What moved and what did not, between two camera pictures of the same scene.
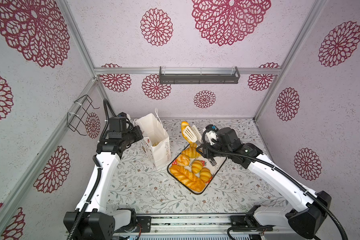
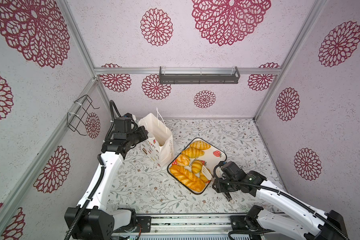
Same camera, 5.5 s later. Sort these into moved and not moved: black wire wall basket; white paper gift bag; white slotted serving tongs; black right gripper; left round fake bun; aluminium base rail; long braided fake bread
Moved: black right gripper; white paper gift bag; white slotted serving tongs
Not moved: aluminium base rail; left round fake bun; black wire wall basket; long braided fake bread
